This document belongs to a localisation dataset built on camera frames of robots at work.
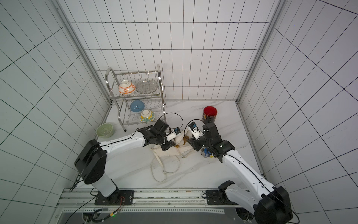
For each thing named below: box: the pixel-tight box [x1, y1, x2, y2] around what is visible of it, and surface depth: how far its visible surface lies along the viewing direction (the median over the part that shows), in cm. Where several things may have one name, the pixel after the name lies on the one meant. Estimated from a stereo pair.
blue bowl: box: [130, 99, 145, 113], surface depth 109 cm
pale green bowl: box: [96, 123, 114, 138], surface depth 97 cm
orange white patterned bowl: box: [118, 79, 137, 95], surface depth 87 cm
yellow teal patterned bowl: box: [139, 109, 156, 123], surface depth 100 cm
